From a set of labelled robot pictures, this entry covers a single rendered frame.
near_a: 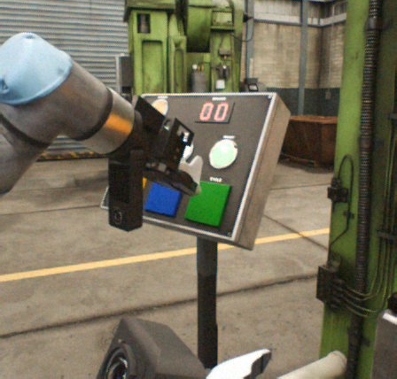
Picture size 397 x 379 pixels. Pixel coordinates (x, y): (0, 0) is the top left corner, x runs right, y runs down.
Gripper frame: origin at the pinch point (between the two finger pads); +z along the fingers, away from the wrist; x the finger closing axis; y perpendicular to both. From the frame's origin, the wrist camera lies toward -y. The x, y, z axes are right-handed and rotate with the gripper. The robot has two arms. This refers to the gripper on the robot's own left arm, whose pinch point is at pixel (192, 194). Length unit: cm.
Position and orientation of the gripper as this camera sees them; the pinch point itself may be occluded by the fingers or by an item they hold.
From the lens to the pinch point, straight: 64.2
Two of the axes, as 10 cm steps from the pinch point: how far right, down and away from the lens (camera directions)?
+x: -8.0, -1.2, 5.8
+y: 3.0, -9.3, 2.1
